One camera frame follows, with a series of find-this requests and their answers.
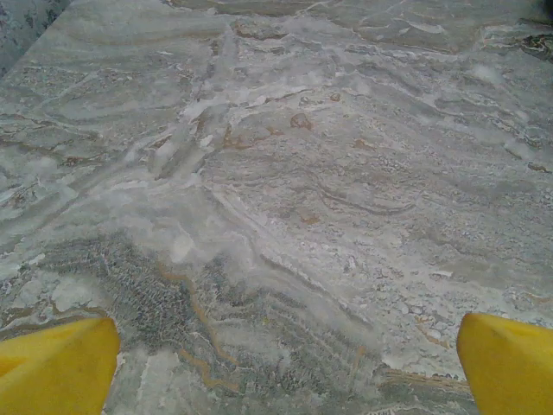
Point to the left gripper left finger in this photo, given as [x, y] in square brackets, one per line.
[52, 367]

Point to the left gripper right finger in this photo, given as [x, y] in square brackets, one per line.
[510, 363]

